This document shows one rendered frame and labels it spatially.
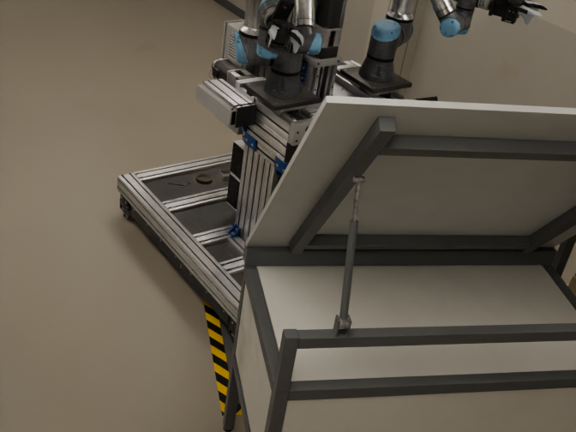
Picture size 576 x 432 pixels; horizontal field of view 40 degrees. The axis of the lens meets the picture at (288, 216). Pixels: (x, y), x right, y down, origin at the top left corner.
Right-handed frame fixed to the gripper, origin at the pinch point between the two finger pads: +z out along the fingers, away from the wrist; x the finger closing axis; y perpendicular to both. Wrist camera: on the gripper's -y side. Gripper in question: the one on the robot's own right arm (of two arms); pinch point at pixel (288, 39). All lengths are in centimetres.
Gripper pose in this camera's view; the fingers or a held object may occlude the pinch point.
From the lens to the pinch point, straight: 242.1
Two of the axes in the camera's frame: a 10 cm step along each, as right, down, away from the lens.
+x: -9.5, -1.4, -2.8
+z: 1.6, 5.5, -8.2
